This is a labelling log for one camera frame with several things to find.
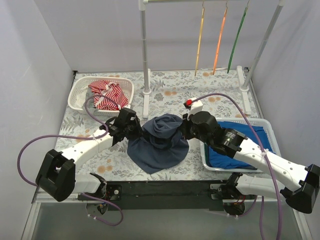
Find navy blue tank top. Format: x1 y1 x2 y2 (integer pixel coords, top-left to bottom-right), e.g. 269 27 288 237
127 113 189 175

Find yellow velvet hanger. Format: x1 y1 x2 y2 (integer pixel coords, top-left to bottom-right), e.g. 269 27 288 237
194 1 205 76

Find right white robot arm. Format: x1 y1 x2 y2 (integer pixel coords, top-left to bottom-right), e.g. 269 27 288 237
181 111 320 214

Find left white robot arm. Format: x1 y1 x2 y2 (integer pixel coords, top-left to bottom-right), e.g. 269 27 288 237
35 108 143 202

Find green velvet hanger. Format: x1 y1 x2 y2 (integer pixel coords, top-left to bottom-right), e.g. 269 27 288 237
227 0 250 73

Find orange velvet hanger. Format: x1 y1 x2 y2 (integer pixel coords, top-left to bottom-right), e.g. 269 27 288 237
212 2 228 75

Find green garment in basket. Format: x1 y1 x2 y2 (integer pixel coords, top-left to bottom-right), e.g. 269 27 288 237
204 143 210 166

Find floral table mat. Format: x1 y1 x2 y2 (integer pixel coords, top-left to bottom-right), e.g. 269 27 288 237
46 68 283 182

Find white right laundry basket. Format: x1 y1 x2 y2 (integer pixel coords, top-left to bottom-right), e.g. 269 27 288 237
200 118 280 173

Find white laundry basket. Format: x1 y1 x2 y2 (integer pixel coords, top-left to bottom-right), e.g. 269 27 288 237
200 118 280 173
68 76 135 117

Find red white striped garment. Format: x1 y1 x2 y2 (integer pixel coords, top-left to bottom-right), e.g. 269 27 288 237
88 80 129 111

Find blue folded shirt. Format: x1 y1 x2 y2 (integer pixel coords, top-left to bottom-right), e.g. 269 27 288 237
208 121 271 170

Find grey garment in basket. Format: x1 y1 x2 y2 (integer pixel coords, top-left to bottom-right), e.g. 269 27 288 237
83 88 95 109

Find white left laundry basket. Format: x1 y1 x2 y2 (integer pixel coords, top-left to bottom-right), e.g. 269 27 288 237
68 76 135 117

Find white metal clothes rack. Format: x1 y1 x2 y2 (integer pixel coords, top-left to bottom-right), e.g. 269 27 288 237
138 0 285 119

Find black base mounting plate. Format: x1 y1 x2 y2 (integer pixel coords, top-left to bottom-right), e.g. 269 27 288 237
76 178 251 221

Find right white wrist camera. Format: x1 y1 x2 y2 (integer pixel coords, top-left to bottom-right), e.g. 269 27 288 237
184 97 203 119

